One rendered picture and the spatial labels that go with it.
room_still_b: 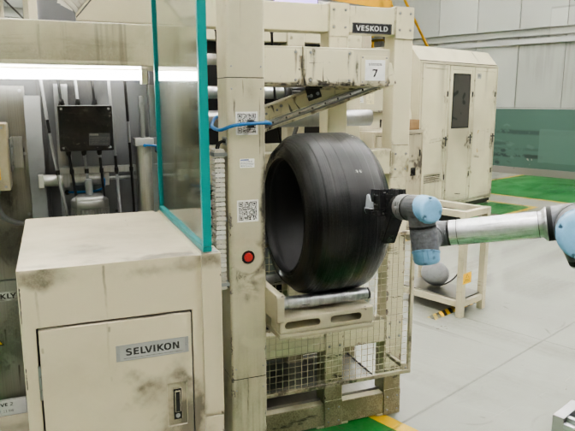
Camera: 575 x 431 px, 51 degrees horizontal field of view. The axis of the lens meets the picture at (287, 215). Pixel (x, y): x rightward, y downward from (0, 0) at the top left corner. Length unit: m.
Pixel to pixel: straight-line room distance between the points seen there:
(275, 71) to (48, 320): 1.36
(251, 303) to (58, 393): 0.94
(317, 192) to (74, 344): 0.95
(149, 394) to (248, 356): 0.86
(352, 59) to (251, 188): 0.72
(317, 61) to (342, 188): 0.61
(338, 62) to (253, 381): 1.23
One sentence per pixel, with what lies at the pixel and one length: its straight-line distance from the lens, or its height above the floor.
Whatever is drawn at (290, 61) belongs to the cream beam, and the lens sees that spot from 2.33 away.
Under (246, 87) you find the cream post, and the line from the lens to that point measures 1.99.
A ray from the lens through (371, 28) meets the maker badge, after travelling 2.84.
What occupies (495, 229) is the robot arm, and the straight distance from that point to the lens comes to 1.78.
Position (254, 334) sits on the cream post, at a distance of 2.15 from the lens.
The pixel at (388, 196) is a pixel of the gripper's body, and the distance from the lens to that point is 1.81.
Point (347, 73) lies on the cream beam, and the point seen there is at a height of 1.69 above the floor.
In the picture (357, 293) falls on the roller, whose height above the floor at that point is 0.91.
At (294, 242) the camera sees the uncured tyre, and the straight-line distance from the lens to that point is 2.44.
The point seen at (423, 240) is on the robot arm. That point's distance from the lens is 1.68.
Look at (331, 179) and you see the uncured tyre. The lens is 1.94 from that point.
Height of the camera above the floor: 1.58
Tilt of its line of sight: 11 degrees down
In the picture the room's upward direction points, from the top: straight up
